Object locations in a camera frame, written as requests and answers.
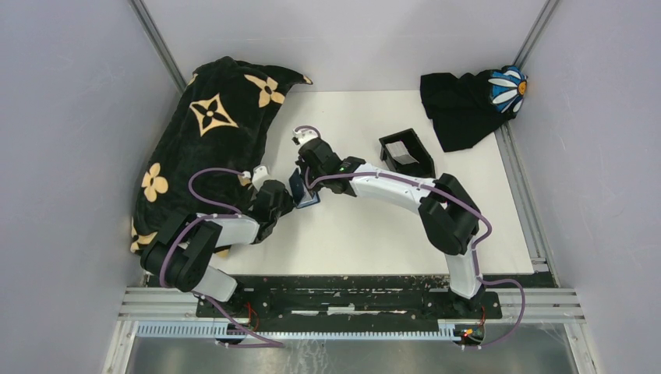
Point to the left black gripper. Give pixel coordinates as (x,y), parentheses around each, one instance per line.
(288,203)

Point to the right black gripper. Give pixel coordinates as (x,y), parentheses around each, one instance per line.
(303,166)

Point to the blue leather card holder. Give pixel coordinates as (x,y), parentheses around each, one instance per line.
(302,196)

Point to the black card tray stand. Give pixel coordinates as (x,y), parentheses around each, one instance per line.
(425,167)

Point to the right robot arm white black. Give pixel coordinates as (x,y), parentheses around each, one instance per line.
(448,214)

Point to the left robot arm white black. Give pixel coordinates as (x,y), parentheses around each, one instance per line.
(181,252)

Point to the stack of credit cards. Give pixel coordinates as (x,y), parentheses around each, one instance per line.
(399,153)

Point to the black blanket with beige flowers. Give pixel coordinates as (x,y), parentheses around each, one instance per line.
(218,131)

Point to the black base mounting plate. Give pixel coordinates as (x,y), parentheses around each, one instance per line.
(344,311)

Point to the black cloth with blue flower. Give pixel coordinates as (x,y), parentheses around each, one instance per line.
(466,109)

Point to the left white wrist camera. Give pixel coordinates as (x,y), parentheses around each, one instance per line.
(257,177)

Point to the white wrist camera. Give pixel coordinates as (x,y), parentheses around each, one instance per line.
(303,134)
(257,177)

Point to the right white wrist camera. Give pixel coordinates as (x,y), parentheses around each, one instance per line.
(303,134)

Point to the aluminium frame rails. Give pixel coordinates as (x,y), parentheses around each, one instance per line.
(160,330)

